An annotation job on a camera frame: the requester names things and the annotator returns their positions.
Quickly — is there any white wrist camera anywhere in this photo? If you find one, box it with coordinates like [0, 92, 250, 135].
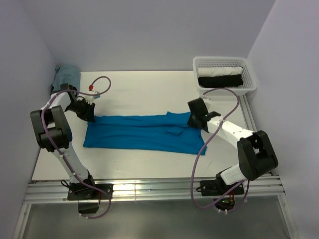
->
[200, 96, 212, 103]
[85, 85, 100, 104]

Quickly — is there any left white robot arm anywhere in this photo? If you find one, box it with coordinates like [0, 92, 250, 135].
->
[30, 84, 97, 199]

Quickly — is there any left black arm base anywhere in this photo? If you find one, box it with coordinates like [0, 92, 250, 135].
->
[60, 175, 114, 214]

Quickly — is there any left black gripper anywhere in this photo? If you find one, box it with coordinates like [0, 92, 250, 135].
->
[66, 99, 95, 122]

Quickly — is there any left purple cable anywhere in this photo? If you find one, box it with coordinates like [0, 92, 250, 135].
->
[41, 76, 112, 220]

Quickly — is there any aluminium front rail frame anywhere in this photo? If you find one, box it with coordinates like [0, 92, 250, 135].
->
[13, 174, 288, 239]

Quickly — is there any white rolled t-shirt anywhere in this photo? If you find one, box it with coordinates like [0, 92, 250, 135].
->
[197, 67, 243, 77]

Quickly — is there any bright blue t-shirt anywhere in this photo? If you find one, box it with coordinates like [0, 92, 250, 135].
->
[83, 112, 207, 155]

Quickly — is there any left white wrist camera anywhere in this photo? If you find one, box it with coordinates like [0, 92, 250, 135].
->
[85, 85, 100, 104]

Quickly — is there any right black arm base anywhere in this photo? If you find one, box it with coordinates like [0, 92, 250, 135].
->
[196, 173, 249, 214]

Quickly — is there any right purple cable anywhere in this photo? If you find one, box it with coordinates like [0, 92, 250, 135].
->
[191, 87, 250, 212]

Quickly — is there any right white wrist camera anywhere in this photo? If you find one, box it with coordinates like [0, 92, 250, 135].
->
[200, 96, 212, 103]

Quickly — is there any grey-blue crumpled t-shirt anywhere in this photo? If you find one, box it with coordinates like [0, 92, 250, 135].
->
[50, 64, 80, 94]

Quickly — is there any black rolled t-shirt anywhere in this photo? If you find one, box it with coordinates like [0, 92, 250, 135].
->
[198, 74, 243, 88]

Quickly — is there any purple cable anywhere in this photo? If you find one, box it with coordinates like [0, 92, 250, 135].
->
[191, 87, 250, 212]
[41, 76, 112, 220]

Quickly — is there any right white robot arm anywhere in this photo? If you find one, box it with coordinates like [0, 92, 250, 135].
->
[187, 98, 279, 194]

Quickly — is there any white perforated plastic basket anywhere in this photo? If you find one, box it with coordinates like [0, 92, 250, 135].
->
[192, 56, 257, 96]

